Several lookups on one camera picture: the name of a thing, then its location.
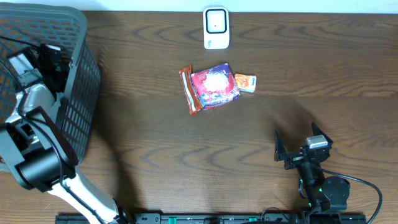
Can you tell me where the small orange carton box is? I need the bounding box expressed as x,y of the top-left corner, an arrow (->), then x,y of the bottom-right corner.
234,73 -> 257,93

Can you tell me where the red purple snack bag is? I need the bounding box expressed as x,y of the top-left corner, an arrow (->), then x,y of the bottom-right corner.
191,63 -> 240,110

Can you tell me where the white barcode scanner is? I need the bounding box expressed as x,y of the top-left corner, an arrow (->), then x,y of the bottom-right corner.
203,7 -> 230,50

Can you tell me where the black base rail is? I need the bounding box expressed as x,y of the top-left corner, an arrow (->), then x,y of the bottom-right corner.
55,212 -> 368,224

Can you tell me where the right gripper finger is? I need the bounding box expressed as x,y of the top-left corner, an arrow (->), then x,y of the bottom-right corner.
274,131 -> 286,161
311,122 -> 333,145

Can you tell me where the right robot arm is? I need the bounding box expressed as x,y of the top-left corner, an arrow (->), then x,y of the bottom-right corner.
274,123 -> 350,223

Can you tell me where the dark grey plastic basket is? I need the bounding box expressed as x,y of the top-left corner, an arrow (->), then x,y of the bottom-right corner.
1,2 -> 101,161

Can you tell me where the orange brown snack bar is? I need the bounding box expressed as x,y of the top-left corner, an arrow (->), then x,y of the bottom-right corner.
179,65 -> 203,115

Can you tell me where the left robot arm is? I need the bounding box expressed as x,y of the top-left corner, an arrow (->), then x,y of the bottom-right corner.
1,44 -> 131,223

